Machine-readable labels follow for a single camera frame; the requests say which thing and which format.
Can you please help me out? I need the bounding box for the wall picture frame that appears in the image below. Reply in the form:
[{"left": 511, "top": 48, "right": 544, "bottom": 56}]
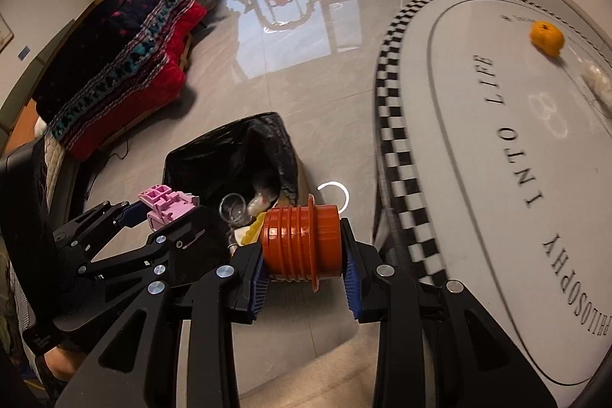
[{"left": 0, "top": 13, "right": 14, "bottom": 53}]

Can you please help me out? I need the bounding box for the orange tangerine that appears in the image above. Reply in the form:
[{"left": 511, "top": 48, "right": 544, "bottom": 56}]
[{"left": 529, "top": 20, "right": 565, "bottom": 57}]

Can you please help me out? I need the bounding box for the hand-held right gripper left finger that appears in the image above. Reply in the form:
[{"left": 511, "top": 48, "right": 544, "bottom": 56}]
[{"left": 55, "top": 244, "right": 270, "bottom": 408}]

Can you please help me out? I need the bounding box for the orange ribbed plastic cup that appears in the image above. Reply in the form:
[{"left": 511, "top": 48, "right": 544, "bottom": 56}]
[{"left": 260, "top": 194, "right": 343, "bottom": 293}]

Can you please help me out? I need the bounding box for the round table with checkered rim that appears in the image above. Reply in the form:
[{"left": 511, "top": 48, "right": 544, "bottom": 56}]
[{"left": 372, "top": 0, "right": 612, "bottom": 394}]

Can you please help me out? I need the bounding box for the clear plastic cup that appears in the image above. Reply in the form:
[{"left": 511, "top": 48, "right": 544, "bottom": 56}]
[{"left": 219, "top": 194, "right": 249, "bottom": 225}]

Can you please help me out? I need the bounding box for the beige quilted sofa cover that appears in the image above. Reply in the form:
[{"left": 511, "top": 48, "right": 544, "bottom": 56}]
[{"left": 36, "top": 121, "right": 80, "bottom": 198}]

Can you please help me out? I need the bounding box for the trash bin with black bag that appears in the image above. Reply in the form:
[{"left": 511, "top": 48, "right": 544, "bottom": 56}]
[{"left": 163, "top": 112, "right": 313, "bottom": 256}]

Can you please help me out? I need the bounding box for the wooden frame sofa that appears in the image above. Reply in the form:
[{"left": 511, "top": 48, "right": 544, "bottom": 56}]
[{"left": 0, "top": 0, "right": 211, "bottom": 218}]

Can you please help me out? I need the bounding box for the pink toy block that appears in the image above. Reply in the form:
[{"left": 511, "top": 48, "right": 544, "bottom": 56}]
[{"left": 138, "top": 185, "right": 200, "bottom": 231}]

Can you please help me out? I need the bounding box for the black floor cable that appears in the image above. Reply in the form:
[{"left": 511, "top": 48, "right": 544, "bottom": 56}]
[{"left": 83, "top": 135, "right": 132, "bottom": 198}]

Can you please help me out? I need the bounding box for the person's left forearm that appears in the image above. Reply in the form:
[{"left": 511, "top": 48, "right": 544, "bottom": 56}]
[{"left": 43, "top": 343, "right": 91, "bottom": 385}]

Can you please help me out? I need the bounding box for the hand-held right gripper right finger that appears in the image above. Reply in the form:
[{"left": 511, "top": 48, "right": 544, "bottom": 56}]
[{"left": 339, "top": 219, "right": 558, "bottom": 408}]

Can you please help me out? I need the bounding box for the dark red patterned blanket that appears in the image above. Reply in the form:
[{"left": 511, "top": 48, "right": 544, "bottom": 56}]
[{"left": 31, "top": 0, "right": 209, "bottom": 161}]

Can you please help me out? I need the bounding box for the clear plastic bag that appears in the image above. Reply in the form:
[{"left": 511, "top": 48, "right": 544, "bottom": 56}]
[{"left": 249, "top": 185, "right": 281, "bottom": 214}]

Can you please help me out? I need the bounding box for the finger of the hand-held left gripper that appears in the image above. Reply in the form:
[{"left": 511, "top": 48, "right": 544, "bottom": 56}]
[
  {"left": 52, "top": 202, "right": 151, "bottom": 258},
  {"left": 78, "top": 205, "right": 231, "bottom": 285}
]

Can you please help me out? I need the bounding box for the yellow fruit peel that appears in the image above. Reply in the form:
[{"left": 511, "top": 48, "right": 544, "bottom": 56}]
[{"left": 238, "top": 214, "right": 267, "bottom": 247}]

